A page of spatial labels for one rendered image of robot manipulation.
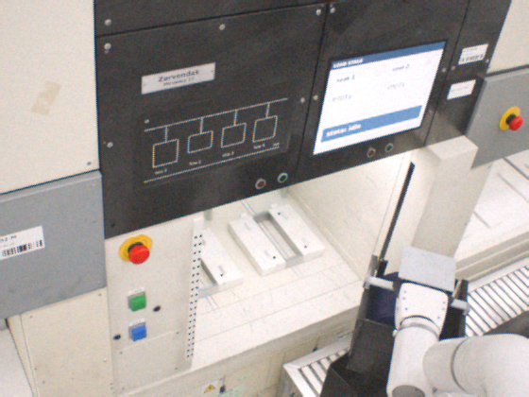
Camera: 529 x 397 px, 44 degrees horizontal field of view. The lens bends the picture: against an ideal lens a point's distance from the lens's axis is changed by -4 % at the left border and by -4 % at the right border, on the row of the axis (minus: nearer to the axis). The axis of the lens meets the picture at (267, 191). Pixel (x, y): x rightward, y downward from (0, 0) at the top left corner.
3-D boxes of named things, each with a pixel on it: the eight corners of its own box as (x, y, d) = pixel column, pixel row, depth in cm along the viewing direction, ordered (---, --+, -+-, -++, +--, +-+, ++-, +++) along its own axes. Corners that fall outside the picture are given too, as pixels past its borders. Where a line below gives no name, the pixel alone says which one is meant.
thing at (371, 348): (335, 376, 156) (365, 287, 136) (350, 313, 172) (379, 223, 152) (435, 404, 153) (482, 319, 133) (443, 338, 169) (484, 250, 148)
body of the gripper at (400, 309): (387, 337, 134) (395, 298, 143) (436, 351, 133) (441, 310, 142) (397, 314, 130) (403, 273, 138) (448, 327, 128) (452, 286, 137)
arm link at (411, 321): (388, 347, 133) (390, 336, 135) (431, 359, 132) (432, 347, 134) (399, 321, 128) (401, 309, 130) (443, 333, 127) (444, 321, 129)
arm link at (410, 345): (450, 340, 127) (409, 320, 127) (445, 396, 117) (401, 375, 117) (427, 362, 133) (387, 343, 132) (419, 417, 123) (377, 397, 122)
